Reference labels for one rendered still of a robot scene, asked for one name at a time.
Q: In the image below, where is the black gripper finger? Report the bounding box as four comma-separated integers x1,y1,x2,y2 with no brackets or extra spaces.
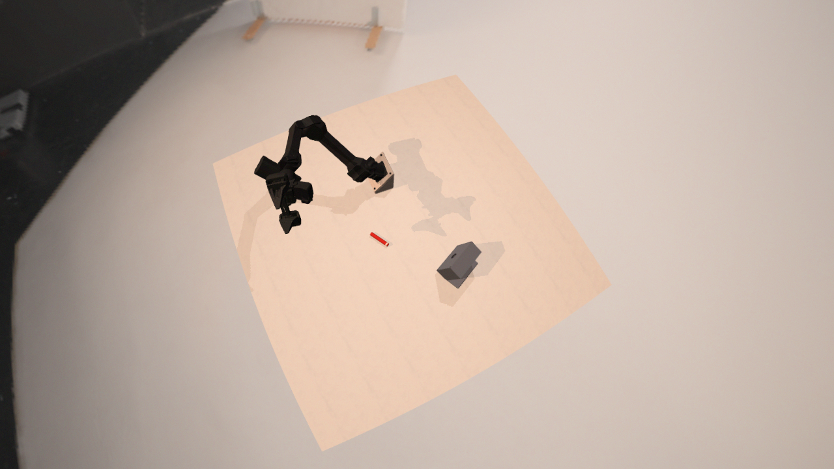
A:
267,181,289,210
279,216,300,234

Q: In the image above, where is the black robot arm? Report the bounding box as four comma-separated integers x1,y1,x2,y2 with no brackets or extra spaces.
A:
254,115,388,204

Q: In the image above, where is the red peg with white band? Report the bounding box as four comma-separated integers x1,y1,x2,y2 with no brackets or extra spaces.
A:
370,232,389,247

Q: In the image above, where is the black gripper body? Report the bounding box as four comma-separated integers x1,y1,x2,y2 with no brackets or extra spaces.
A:
265,172,302,227

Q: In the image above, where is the grey flat panel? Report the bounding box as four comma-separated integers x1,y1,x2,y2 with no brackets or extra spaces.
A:
437,241,482,289

